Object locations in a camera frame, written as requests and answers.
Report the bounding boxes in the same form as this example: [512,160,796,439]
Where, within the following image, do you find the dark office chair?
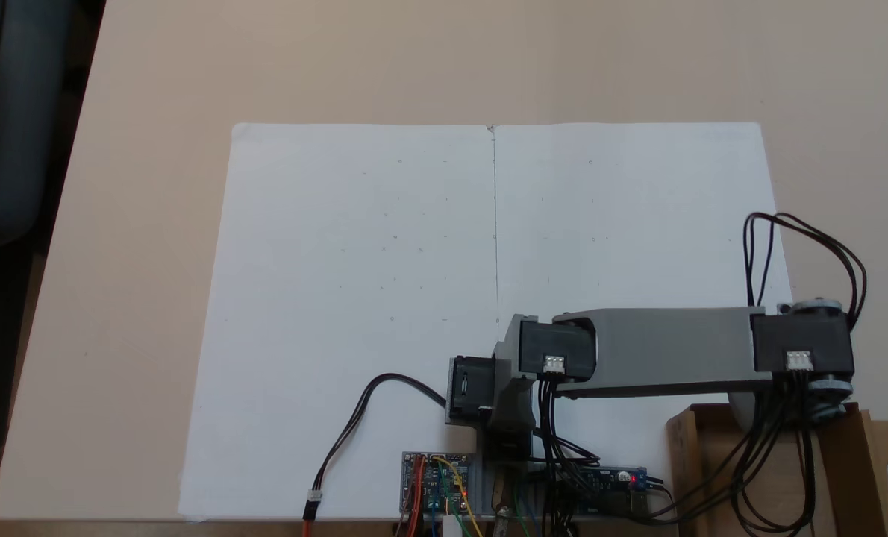
[0,0,107,468]

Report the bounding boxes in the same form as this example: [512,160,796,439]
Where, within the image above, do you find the yellow wire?
[432,456,486,537]

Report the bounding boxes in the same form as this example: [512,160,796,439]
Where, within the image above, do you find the red wires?
[405,456,426,537]

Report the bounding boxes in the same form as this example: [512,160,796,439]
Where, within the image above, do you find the black cable with white connector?
[301,372,450,537]

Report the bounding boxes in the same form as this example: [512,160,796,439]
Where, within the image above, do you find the white paper sheet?
[492,121,813,517]
[178,122,499,522]

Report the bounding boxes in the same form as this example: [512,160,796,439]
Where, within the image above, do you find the green circuit board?
[401,450,476,517]

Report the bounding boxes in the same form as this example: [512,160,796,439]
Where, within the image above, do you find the black arm wire bundle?
[642,371,819,537]
[742,212,869,330]
[536,377,603,537]

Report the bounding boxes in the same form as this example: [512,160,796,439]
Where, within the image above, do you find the brown cardboard box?
[666,402,888,537]

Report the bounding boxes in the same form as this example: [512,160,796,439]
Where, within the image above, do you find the blue circuit board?
[563,465,651,518]

